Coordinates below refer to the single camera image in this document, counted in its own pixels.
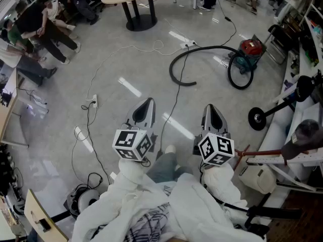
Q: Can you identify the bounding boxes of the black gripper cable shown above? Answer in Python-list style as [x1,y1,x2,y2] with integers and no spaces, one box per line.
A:
[200,160,250,211]

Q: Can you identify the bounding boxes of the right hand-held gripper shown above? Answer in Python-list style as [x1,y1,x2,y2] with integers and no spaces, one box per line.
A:
[193,104,235,166]

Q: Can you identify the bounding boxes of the person's white jacket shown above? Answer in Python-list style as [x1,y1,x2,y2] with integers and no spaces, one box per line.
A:
[72,171,268,242]

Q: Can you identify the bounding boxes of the black vacuum hose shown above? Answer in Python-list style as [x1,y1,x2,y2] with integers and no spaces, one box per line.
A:
[168,45,255,90]

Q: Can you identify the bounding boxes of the black cable with adapter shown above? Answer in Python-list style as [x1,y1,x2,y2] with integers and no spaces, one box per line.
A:
[216,0,238,47]

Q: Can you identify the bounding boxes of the person's right forearm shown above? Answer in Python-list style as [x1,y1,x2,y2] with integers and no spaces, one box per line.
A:
[201,164,249,209]

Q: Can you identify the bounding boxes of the red and teal vacuum cleaner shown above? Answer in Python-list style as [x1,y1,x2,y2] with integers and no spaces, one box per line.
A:
[228,34,267,73]

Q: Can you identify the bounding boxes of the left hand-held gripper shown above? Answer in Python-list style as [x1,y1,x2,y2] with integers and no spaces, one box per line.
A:
[112,97,157,162]

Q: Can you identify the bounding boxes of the black coat stand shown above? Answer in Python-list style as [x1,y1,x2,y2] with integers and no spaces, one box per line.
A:
[248,94,300,132]

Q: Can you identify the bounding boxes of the thin white cable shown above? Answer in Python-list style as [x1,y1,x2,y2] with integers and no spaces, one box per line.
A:
[164,18,190,43]

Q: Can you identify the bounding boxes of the person's patterned shirt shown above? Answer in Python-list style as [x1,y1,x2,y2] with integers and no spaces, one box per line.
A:
[126,203,170,242]

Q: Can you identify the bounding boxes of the person's blue jeans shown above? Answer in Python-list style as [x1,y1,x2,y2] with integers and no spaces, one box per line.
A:
[145,152,194,184]

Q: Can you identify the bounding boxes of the grey cap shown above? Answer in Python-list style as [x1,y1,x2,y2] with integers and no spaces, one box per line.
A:
[281,119,323,161]

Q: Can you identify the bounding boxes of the white shelving rack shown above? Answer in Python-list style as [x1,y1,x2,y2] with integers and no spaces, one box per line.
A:
[257,0,323,194]

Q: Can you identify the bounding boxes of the tangled black cable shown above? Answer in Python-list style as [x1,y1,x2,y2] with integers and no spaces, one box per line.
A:
[71,101,112,186]

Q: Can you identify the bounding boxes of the small black device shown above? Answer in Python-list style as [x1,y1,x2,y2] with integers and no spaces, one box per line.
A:
[37,218,51,231]

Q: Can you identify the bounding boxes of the person's left forearm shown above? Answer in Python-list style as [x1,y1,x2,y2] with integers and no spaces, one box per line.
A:
[111,159,154,194]

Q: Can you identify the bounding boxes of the black metal chair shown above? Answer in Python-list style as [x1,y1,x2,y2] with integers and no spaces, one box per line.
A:
[266,24,301,66]

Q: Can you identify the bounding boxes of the light wooden desk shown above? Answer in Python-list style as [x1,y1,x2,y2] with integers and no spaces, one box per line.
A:
[24,189,69,242]

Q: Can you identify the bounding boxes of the long black cable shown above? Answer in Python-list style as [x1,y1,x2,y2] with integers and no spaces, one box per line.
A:
[155,44,190,161]

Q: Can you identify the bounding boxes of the black cap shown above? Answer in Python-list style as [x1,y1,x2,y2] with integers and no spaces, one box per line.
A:
[294,75,317,103]

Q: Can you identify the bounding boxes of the wooden desk with white frame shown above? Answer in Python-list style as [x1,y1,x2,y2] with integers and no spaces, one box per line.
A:
[0,68,30,148]

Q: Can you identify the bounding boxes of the grey cable reel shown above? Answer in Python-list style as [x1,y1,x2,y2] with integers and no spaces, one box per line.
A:
[67,184,100,220]

